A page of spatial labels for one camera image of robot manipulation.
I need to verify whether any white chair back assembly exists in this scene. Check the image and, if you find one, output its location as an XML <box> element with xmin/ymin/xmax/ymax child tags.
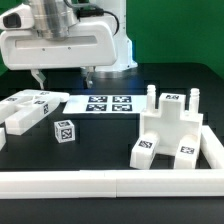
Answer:
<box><xmin>0</xmin><ymin>89</ymin><xmax>69</xmax><ymax>135</ymax></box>

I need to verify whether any black cable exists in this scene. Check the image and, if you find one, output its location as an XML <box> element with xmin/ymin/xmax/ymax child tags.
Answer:
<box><xmin>63</xmin><ymin>0</ymin><xmax>120</xmax><ymax>36</ymax></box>

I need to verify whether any white chair seat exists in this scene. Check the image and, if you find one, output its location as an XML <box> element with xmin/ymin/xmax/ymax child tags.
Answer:
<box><xmin>139</xmin><ymin>85</ymin><xmax>203</xmax><ymax>155</ymax></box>

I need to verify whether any white right fence bar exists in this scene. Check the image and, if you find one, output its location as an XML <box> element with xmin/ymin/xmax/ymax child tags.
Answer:
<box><xmin>201</xmin><ymin>125</ymin><xmax>224</xmax><ymax>169</ymax></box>

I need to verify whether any white marker sheet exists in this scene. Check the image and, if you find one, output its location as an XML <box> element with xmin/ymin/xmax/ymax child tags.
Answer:
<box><xmin>63</xmin><ymin>95</ymin><xmax>146</xmax><ymax>114</ymax></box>

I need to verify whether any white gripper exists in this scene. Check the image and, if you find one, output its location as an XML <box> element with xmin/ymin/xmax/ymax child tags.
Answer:
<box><xmin>0</xmin><ymin>22</ymin><xmax>117</xmax><ymax>90</ymax></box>

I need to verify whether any white fence bar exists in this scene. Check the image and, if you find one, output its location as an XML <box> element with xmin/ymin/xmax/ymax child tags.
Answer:
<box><xmin>0</xmin><ymin>128</ymin><xmax>6</xmax><ymax>151</ymax></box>
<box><xmin>0</xmin><ymin>169</ymin><xmax>224</xmax><ymax>199</ymax></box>
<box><xmin>201</xmin><ymin>125</ymin><xmax>224</xmax><ymax>169</ymax></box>

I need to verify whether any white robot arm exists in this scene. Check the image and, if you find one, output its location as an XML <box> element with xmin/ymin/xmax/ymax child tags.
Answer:
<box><xmin>0</xmin><ymin>0</ymin><xmax>137</xmax><ymax>87</ymax></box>

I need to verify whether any white left fence bar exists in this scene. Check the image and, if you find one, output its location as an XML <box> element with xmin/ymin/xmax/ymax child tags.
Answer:
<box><xmin>0</xmin><ymin>128</ymin><xmax>6</xmax><ymax>151</ymax></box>

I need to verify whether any white front fence bar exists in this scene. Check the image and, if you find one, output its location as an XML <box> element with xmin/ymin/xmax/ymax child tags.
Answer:
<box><xmin>0</xmin><ymin>169</ymin><xmax>224</xmax><ymax>199</ymax></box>

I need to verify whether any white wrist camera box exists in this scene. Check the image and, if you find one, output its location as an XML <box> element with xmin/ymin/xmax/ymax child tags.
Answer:
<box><xmin>0</xmin><ymin>3</ymin><xmax>35</xmax><ymax>31</ymax></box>

